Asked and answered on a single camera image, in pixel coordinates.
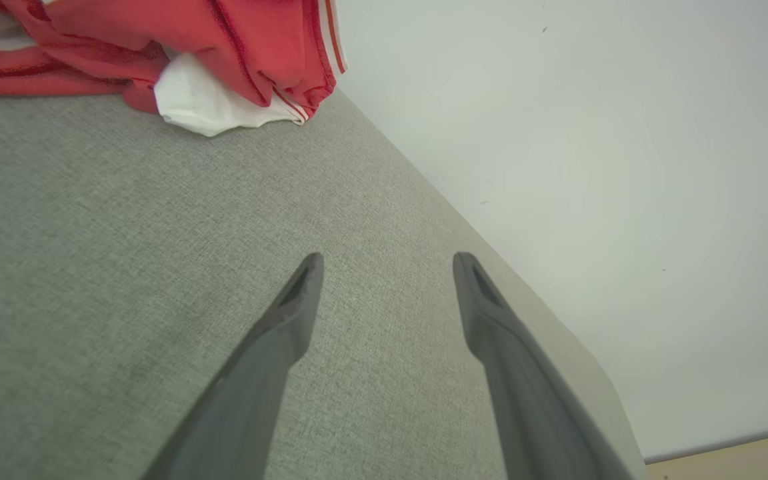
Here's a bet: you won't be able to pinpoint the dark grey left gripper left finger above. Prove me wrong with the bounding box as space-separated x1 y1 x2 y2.
141 252 325 480

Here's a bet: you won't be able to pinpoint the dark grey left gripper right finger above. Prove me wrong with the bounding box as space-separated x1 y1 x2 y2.
453 251 638 480

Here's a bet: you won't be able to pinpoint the red basketball jersey white sleeves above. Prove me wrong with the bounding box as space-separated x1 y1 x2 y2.
44 0 349 137

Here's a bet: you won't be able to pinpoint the red shorts white stripe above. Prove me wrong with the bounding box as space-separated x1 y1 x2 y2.
0 0 171 97

